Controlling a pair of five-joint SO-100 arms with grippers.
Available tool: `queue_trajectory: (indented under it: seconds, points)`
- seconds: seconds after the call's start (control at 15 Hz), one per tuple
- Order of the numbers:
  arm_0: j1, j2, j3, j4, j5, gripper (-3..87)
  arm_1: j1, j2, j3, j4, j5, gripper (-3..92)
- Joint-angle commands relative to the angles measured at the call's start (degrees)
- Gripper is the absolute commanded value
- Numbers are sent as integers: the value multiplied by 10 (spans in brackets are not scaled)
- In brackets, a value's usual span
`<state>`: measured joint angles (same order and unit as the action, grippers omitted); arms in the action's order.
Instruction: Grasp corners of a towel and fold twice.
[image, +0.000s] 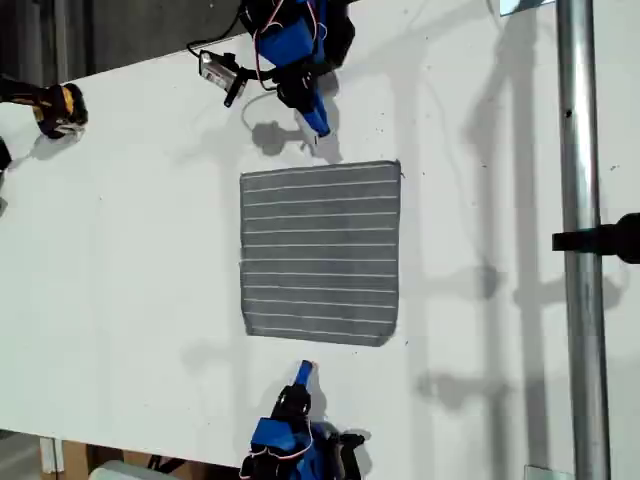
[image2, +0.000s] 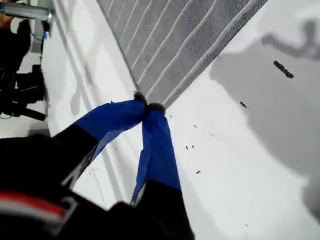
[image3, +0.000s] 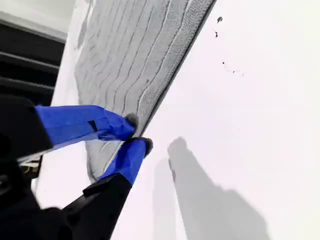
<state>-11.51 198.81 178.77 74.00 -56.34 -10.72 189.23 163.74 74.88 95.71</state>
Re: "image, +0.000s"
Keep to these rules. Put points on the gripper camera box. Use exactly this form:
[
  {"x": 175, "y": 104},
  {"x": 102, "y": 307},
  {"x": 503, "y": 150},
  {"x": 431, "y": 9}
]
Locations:
[
  {"x": 350, "y": 462},
  {"x": 217, "y": 67}
]

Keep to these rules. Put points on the black clamp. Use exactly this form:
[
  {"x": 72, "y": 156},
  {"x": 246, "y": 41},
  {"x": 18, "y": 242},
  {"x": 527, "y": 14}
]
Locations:
[{"x": 615, "y": 237}]

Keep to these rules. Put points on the small black object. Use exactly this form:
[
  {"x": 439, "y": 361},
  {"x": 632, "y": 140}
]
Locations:
[{"x": 4, "y": 155}]

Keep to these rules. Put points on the steel post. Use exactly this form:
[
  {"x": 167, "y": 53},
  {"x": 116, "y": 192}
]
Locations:
[{"x": 580, "y": 150}]

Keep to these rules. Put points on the yellow black power drill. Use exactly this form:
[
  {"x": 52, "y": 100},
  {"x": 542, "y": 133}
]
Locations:
[{"x": 60, "y": 107}]

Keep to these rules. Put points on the grey striped towel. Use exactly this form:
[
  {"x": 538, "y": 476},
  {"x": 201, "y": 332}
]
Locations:
[{"x": 320, "y": 250}]

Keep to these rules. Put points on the white plastic container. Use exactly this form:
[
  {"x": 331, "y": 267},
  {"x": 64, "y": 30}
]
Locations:
[{"x": 120, "y": 472}]

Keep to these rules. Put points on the white bracket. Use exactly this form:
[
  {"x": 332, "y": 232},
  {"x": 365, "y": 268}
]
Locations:
[{"x": 51, "y": 455}]

